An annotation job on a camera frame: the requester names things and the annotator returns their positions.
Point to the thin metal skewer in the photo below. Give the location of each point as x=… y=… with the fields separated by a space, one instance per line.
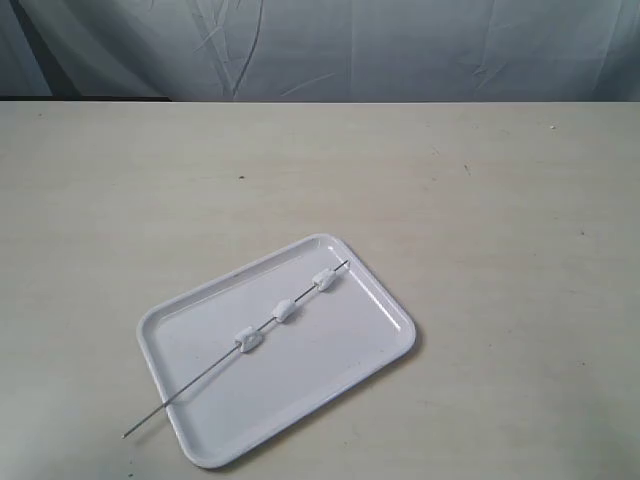
x=165 y=403

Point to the white rectangular plastic tray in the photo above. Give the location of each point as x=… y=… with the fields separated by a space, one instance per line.
x=336 y=339

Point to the white backdrop cloth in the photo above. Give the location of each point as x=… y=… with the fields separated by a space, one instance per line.
x=322 y=51

